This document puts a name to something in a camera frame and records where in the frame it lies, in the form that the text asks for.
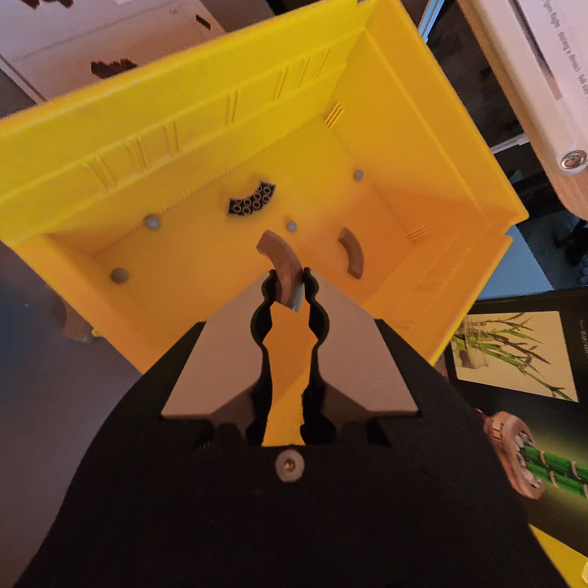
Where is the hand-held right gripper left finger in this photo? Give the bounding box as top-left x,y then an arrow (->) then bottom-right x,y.
161,269 -> 278,445

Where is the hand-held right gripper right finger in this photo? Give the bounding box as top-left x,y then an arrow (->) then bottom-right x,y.
301,267 -> 420,445

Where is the yellow plastic bin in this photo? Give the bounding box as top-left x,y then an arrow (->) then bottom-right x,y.
0,0 -> 530,447

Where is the grey desk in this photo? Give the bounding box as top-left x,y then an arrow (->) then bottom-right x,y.
0,0 -> 554,588

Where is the black toy set box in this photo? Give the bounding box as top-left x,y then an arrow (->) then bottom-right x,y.
443,287 -> 588,588

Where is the instruction booklet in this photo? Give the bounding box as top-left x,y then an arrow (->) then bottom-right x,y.
0,0 -> 226,104

